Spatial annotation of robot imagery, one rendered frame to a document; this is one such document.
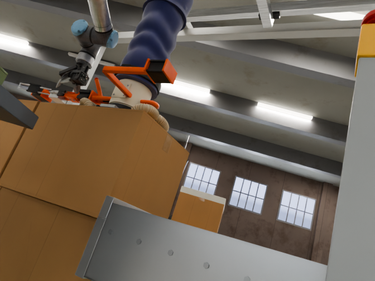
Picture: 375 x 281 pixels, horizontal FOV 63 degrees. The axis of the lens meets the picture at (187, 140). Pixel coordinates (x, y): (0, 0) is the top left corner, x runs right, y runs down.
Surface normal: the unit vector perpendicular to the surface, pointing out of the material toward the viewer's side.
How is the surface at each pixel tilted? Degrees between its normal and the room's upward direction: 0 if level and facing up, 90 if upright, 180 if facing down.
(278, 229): 90
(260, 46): 90
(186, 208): 90
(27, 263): 90
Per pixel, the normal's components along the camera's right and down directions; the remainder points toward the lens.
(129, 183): 0.86, 0.11
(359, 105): -0.38, -0.41
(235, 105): -0.02, -0.33
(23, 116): 0.95, 0.28
